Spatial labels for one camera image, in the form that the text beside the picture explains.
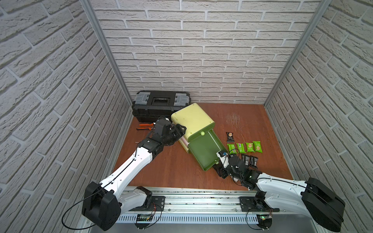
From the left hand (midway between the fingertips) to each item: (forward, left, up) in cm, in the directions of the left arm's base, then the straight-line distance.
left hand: (185, 128), depth 78 cm
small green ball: (-1, -10, -2) cm, 10 cm away
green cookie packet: (-1, -31, -21) cm, 37 cm away
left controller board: (-38, +21, -25) cm, 51 cm away
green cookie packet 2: (-1, -37, -20) cm, 42 cm away
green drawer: (-5, -12, -15) cm, 20 cm away
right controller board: (-41, -40, -21) cm, 61 cm away
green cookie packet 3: (-1, -43, -20) cm, 47 cm away
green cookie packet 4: (-1, -48, -20) cm, 52 cm away
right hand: (-13, -20, -19) cm, 30 cm away
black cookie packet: (+7, -31, -20) cm, 38 cm away
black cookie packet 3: (-11, -42, -19) cm, 47 cm away
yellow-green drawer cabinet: (+5, -6, 0) cm, 8 cm away
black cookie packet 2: (-9, -38, -20) cm, 44 cm away
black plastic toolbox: (+22, +26, -5) cm, 34 cm away
